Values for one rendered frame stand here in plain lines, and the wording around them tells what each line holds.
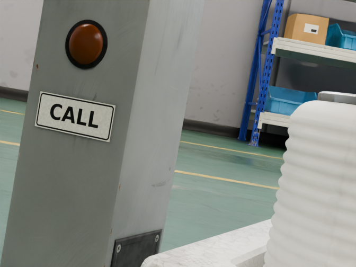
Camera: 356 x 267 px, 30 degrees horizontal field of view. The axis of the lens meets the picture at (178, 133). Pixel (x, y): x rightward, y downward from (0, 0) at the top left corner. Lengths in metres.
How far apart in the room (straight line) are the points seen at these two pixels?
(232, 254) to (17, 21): 5.27
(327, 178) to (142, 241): 0.16
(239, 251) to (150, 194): 0.11
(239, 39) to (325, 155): 5.23
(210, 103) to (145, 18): 5.09
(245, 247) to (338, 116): 0.08
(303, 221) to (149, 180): 0.14
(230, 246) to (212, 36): 5.17
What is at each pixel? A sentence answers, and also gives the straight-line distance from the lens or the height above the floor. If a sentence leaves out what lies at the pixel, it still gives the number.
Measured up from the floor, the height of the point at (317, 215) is 0.21.
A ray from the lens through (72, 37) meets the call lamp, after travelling 0.37.
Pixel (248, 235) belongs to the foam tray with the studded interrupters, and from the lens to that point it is 0.34.
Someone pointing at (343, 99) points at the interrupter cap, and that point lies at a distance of 0.27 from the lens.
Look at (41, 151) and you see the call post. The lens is 0.38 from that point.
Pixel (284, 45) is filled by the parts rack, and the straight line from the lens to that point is 4.78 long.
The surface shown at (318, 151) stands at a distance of 0.27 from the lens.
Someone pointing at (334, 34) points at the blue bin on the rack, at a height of 0.92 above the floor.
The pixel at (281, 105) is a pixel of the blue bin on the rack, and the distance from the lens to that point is 4.82.
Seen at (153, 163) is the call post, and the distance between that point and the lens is 0.39.
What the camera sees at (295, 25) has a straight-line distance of 4.88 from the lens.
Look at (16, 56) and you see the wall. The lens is 5.51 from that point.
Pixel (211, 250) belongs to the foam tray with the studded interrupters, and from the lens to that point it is 0.29.
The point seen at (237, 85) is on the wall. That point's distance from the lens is 5.47.
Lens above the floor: 0.24
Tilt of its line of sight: 3 degrees down
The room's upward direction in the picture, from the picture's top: 10 degrees clockwise
